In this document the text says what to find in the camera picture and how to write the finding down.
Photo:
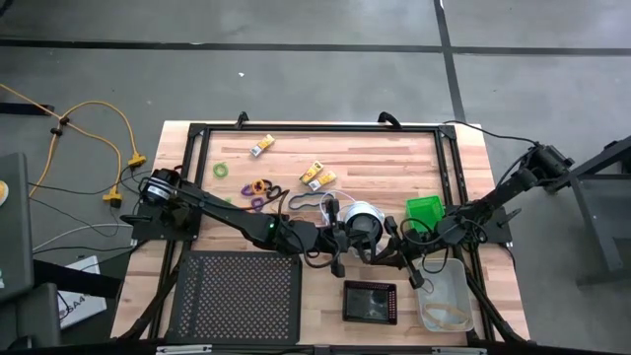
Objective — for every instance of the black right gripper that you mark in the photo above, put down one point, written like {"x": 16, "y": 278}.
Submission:
{"x": 424, "y": 241}

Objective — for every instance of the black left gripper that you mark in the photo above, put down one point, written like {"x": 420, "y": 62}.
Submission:
{"x": 320, "y": 241}

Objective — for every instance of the thin red rubber band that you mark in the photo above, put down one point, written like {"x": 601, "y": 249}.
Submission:
{"x": 434, "y": 285}

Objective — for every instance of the wide tan rubber band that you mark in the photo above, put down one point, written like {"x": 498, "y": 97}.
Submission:
{"x": 443, "y": 306}

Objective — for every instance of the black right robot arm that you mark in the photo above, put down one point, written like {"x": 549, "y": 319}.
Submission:
{"x": 508, "y": 190}

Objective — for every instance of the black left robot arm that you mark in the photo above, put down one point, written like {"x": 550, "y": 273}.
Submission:
{"x": 231, "y": 217}

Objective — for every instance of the white desk lamp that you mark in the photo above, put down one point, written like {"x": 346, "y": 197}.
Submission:
{"x": 367, "y": 217}

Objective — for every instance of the grey desk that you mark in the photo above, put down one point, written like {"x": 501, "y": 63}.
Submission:
{"x": 15, "y": 232}

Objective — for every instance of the black mesh tray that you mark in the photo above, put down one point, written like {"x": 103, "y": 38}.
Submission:
{"x": 370, "y": 303}

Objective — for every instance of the green plastic basket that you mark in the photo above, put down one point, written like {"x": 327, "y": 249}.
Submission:
{"x": 424, "y": 209}

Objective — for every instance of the black perforated metal riser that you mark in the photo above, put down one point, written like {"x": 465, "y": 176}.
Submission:
{"x": 236, "y": 296}

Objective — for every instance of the black metal cart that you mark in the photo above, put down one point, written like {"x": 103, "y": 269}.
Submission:
{"x": 591, "y": 217}

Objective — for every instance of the white printed box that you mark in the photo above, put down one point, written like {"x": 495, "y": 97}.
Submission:
{"x": 81, "y": 310}

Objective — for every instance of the black flat bar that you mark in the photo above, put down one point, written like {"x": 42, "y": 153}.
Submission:
{"x": 74, "y": 278}

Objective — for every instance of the dark grey chair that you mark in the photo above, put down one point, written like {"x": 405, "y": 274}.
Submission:
{"x": 29, "y": 315}

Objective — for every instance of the black floor bar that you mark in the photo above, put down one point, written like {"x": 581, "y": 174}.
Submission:
{"x": 24, "y": 108}

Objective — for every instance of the black aluminium rig frame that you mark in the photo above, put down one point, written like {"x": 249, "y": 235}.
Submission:
{"x": 320, "y": 128}

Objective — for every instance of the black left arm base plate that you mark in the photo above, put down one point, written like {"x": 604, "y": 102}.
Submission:
{"x": 148, "y": 232}

